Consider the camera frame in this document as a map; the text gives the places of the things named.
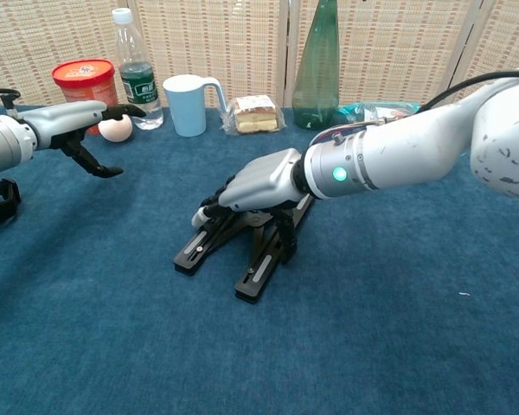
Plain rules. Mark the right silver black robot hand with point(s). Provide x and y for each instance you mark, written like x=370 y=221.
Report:
x=259 y=181

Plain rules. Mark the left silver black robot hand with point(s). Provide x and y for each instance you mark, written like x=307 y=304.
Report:
x=65 y=119

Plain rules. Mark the black folding laptop stand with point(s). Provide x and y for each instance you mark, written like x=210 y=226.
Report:
x=253 y=283

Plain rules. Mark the orange tub with red lid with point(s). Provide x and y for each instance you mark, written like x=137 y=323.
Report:
x=84 y=78

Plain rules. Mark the pale pink egg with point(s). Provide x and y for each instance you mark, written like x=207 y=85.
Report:
x=119 y=132

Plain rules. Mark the plastic wrapped sponge cake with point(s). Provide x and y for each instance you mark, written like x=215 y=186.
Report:
x=253 y=114

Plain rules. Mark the clear water bottle green label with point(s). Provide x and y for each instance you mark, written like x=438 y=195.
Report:
x=140 y=86

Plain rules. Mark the teal white snack packet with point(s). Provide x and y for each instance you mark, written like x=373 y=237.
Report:
x=363 y=112

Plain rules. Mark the bamboo folding screen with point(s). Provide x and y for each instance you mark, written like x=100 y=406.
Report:
x=225 y=43

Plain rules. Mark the blue table cloth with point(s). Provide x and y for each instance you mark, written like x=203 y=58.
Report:
x=91 y=346

